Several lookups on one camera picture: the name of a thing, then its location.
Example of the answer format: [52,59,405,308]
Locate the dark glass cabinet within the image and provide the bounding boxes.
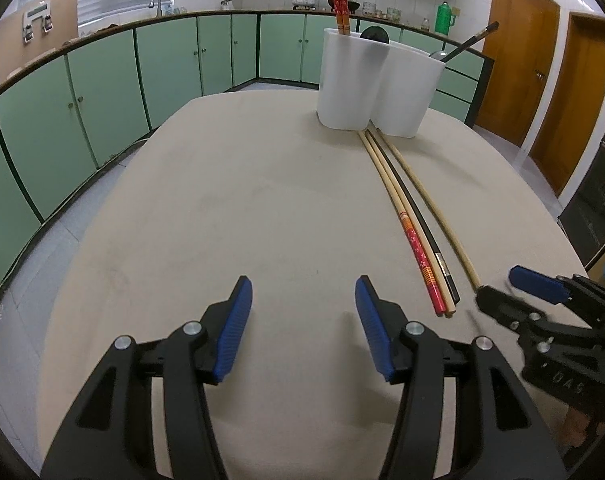
[557,79,605,272]

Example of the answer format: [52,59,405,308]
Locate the group of glass jars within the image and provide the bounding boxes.
[362,1,431,31]

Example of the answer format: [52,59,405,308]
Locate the wooden door in recess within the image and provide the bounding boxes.
[527,12,605,199]

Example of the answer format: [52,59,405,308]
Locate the bundle of chopsticks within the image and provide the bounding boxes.
[365,131,456,318]

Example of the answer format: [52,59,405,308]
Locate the white two-compartment utensil holder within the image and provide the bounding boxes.
[316,27,446,139]

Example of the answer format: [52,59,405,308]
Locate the green thermos flask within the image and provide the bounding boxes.
[435,0,454,36]

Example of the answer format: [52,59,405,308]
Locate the person's right hand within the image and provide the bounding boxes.
[565,405,596,449]

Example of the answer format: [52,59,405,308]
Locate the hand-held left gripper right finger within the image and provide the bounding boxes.
[355,275,568,480]

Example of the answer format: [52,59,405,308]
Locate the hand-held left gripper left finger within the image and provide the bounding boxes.
[41,275,254,480]

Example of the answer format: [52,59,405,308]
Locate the green base kitchen cabinets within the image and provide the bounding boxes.
[0,9,494,293]

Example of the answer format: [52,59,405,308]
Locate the wooden door with knob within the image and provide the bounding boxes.
[475,0,561,147]

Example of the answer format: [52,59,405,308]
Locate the white device with clamps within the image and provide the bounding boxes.
[21,3,54,42]

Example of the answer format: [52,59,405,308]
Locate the plain bamboo chopstick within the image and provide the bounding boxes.
[381,132,482,292]

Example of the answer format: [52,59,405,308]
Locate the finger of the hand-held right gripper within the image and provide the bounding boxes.
[476,285,549,334]
[509,265,605,312]

